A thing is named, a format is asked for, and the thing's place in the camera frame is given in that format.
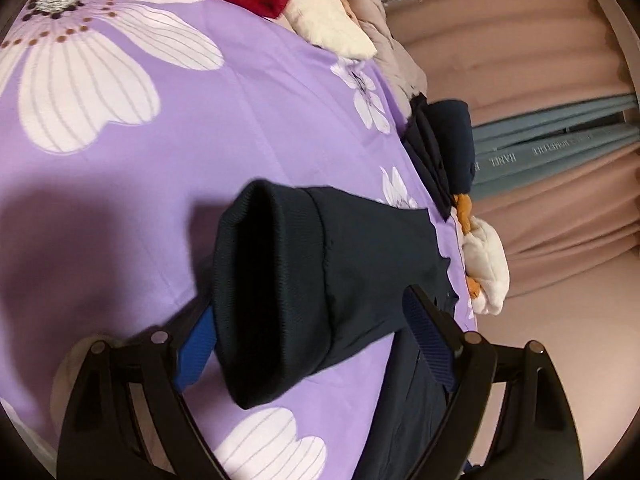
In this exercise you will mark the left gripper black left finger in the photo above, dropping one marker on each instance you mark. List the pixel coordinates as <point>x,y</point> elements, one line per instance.
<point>126,417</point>

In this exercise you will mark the dark navy zip jacket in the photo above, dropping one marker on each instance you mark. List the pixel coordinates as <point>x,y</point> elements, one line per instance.
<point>304,279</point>

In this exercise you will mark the folded navy clothes stack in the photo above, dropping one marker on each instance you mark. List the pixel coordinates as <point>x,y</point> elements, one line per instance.
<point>439,141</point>

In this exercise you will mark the white orange plush toy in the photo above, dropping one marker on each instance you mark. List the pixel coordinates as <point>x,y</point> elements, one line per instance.
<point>487,271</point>

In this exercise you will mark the teal printed curtain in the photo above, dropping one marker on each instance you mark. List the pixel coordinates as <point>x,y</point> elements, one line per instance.
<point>525,149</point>

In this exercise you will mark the purple floral bed sheet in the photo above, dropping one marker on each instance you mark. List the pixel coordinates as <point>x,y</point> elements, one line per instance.
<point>128,128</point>

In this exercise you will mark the pink curtain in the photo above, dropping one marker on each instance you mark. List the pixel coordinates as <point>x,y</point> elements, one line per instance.
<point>506,58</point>

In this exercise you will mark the beige quilted blanket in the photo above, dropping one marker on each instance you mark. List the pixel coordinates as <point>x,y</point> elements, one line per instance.
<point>405,78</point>

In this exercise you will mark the white pillow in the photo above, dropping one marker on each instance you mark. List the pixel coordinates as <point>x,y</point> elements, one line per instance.
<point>327,24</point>

